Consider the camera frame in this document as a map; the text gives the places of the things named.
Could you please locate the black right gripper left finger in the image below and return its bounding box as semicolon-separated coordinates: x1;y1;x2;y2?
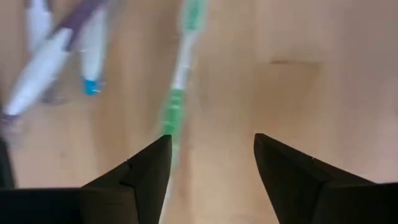
0;134;173;224

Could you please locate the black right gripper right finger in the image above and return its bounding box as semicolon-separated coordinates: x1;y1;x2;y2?
254;133;398;224

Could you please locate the blue toothbrush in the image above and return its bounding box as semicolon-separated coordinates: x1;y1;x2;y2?
76;6;105;96

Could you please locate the green toothbrush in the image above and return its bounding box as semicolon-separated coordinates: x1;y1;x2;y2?
157;0;210;224

